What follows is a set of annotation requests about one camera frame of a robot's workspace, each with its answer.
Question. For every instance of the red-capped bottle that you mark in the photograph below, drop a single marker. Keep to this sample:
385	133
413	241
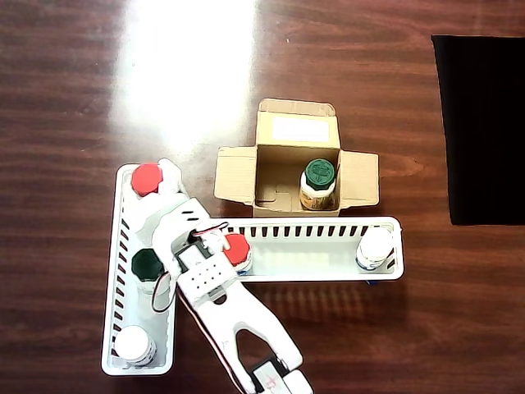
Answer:
145	178
238	248

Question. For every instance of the green-capped bottle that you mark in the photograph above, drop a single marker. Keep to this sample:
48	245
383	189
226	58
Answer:
320	172
143	264

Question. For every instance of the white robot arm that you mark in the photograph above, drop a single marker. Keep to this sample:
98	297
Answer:
229	312

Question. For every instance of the white plastic basket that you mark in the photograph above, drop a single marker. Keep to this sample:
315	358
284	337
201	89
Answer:
123	303
311	260

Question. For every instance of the open cardboard box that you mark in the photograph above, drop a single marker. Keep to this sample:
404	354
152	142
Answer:
361	176

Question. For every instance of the blue tape strip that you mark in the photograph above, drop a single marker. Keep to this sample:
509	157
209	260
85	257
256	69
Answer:
372	282

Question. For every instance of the black cloth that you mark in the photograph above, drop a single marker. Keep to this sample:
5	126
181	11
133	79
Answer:
484	131

